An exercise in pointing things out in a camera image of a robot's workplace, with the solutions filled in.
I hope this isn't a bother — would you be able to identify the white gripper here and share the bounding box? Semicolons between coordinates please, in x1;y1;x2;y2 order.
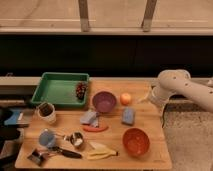
138;86;166;108

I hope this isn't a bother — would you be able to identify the red chili pepper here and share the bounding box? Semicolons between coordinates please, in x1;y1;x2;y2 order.
82;125;108;132

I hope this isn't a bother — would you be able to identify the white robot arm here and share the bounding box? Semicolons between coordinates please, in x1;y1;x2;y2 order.
138;69;213;113

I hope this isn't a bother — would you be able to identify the orange peach fruit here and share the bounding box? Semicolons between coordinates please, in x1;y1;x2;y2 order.
120;93;132;105

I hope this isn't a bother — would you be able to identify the blue sponge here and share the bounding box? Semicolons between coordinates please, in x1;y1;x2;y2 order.
122;107;135;125

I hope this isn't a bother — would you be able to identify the orange bowl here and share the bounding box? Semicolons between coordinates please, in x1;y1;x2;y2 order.
122;128;150;157

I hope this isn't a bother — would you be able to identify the purple bowl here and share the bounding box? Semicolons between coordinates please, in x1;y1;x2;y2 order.
92;91;117;113

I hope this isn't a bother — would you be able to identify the grey blue cloth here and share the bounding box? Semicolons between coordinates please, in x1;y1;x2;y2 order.
80;110;99;127

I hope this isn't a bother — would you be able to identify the dark grape bunch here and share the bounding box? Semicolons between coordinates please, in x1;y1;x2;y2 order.
76;82;87;100

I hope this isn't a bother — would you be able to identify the yellow banana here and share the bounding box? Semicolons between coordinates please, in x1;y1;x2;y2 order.
87;142;118;160

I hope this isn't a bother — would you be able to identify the metal measuring cup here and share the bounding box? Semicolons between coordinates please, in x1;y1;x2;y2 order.
64;132;84;148

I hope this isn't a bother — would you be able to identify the green plastic tray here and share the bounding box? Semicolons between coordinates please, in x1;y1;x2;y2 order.
31;72;89;108

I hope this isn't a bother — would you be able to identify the white mug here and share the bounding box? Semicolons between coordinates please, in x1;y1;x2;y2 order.
36;102;56;124

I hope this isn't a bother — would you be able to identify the blue measuring cup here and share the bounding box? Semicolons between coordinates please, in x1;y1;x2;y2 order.
39;130;56;148

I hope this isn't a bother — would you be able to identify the small dark metal clip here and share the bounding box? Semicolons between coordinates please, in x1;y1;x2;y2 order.
28;149;48;166

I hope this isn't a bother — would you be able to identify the blue box on left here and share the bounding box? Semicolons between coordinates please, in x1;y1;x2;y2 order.
4;109;33;126

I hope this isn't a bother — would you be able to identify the black handled utensil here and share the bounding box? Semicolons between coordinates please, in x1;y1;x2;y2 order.
49;146;82;159

